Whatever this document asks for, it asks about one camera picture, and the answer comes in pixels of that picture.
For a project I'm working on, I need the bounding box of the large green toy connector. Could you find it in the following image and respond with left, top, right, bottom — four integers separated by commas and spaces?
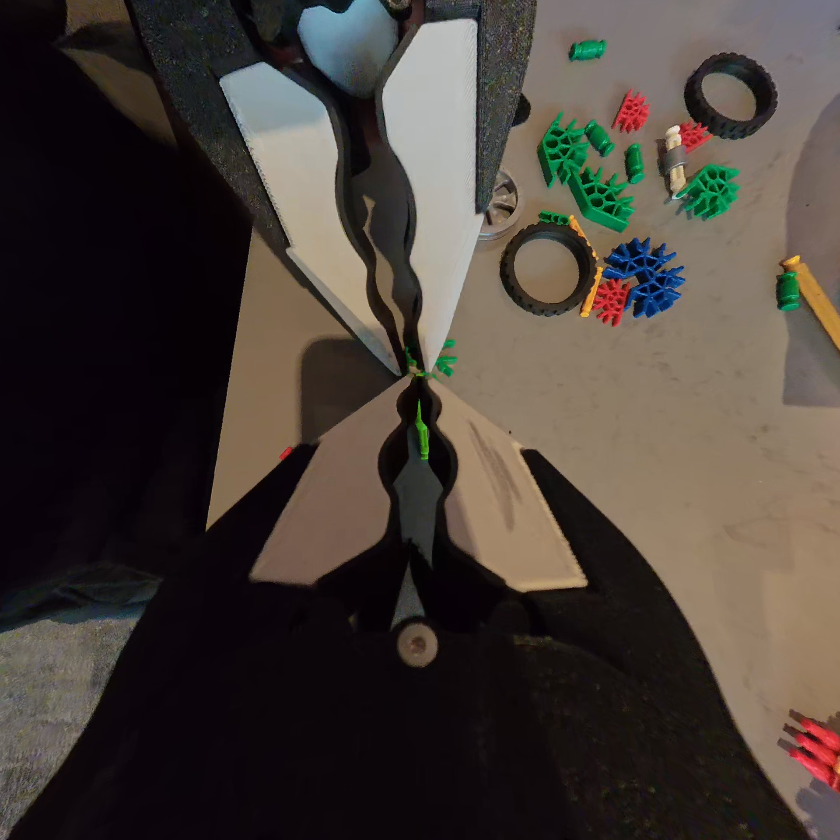
679, 164, 741, 221
567, 167, 636, 234
537, 113, 592, 188
402, 338, 458, 382

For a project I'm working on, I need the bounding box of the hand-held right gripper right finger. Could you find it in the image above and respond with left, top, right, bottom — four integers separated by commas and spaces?
420, 379, 588, 627

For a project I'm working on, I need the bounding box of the grey white toy rod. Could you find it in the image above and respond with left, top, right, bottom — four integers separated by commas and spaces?
659, 125, 690, 198

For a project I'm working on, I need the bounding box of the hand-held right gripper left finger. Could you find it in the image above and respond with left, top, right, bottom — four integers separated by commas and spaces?
249, 379, 421, 630

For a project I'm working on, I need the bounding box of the long yellow toy rod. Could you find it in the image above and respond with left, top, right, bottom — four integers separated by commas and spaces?
781, 255, 840, 350

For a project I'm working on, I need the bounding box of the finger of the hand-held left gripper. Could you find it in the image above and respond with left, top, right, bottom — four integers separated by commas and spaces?
375, 18, 487, 375
220, 61, 404, 376

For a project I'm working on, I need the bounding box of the grey wheel hub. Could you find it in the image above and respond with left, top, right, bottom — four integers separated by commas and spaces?
478, 169, 521, 242

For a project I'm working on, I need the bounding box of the orange toy rod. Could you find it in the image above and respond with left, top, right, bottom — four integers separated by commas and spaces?
568, 217, 599, 263

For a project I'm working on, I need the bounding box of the large black tyre ring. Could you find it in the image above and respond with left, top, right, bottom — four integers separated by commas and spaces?
500, 222, 599, 317

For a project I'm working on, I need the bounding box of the small black tyre ring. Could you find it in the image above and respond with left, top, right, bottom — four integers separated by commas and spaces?
684, 52, 778, 140

